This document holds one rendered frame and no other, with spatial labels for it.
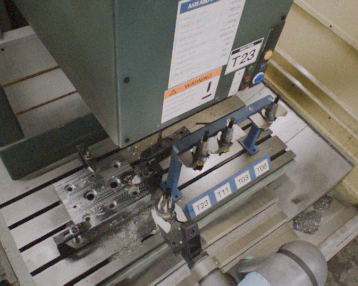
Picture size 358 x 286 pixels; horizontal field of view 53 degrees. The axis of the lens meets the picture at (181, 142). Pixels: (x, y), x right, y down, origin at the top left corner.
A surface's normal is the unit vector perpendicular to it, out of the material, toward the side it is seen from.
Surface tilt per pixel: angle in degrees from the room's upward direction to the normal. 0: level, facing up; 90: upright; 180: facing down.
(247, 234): 8
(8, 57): 90
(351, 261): 0
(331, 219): 13
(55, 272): 0
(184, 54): 90
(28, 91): 90
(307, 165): 24
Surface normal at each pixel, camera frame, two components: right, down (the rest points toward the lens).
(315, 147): -0.22, -0.36
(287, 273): 0.01, -0.69
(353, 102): -0.80, 0.42
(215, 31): 0.58, 0.70
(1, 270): 0.44, -0.70
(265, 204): 0.22, -0.63
